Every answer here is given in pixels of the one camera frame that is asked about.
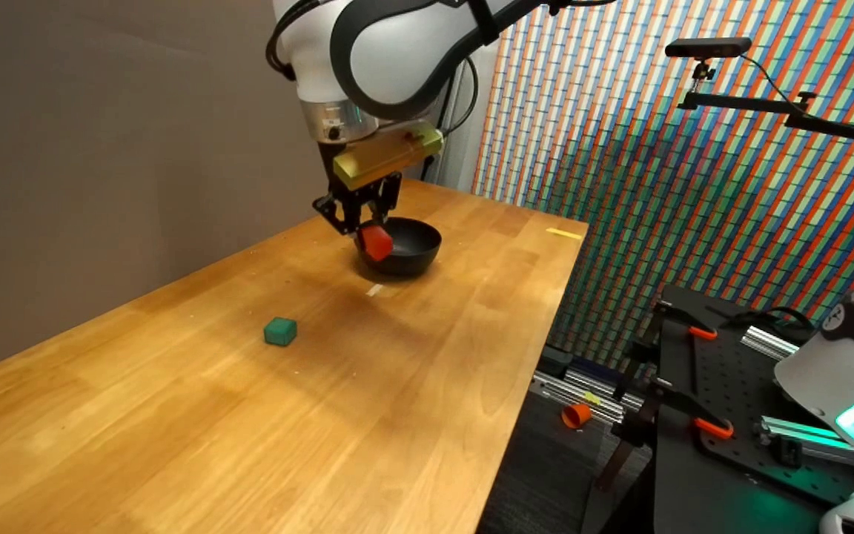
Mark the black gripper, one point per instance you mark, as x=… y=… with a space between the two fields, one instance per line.
x=349 y=174

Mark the red block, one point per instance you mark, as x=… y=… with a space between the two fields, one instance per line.
x=379 y=242

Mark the green block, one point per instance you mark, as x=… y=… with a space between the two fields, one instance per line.
x=279 y=329

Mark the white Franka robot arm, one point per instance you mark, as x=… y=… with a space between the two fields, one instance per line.
x=388 y=49

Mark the black bowl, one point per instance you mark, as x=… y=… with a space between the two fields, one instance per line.
x=410 y=249

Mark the yellow tape strip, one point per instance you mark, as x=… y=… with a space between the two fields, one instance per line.
x=566 y=233

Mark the orange plastic cap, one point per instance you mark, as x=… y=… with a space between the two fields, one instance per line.
x=576 y=414

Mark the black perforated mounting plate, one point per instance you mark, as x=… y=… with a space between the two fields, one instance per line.
x=729 y=415

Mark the short silver extrusion bar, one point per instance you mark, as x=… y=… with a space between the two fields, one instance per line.
x=773 y=341

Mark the long silver extrusion bar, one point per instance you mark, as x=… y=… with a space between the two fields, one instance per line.
x=815 y=441

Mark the yellowish wrist camera box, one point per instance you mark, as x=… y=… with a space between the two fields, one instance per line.
x=385 y=154

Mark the silver aluminium rail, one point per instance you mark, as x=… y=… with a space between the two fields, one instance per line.
x=591 y=387

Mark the black camera on stand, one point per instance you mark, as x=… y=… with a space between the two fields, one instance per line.
x=711 y=46

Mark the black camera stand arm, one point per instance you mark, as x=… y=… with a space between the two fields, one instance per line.
x=792 y=107

